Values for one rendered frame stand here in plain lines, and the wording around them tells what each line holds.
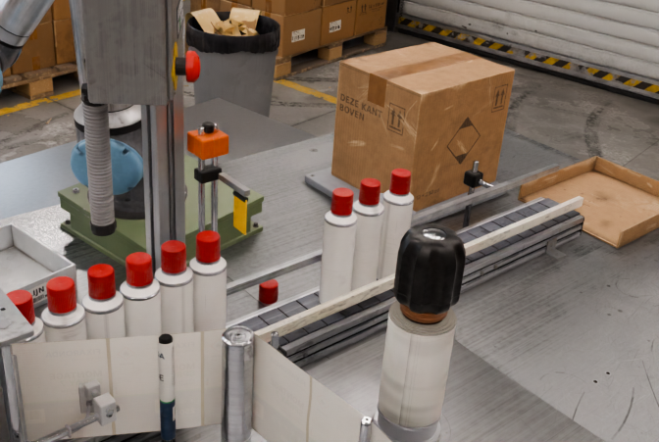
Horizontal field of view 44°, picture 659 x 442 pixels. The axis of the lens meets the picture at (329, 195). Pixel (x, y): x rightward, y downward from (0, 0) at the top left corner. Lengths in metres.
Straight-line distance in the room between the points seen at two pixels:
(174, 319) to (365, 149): 0.75
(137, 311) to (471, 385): 0.49
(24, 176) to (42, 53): 2.89
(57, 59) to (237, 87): 1.36
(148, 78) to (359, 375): 0.53
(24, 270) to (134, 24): 0.70
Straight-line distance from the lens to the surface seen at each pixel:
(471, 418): 1.17
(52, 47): 4.79
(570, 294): 1.58
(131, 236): 1.50
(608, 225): 1.86
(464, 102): 1.71
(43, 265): 1.56
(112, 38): 0.98
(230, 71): 3.77
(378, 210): 1.30
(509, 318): 1.48
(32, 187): 1.85
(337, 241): 1.26
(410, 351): 1.01
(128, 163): 1.35
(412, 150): 1.65
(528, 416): 1.20
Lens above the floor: 1.64
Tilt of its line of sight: 27 degrees down
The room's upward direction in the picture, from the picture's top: 4 degrees clockwise
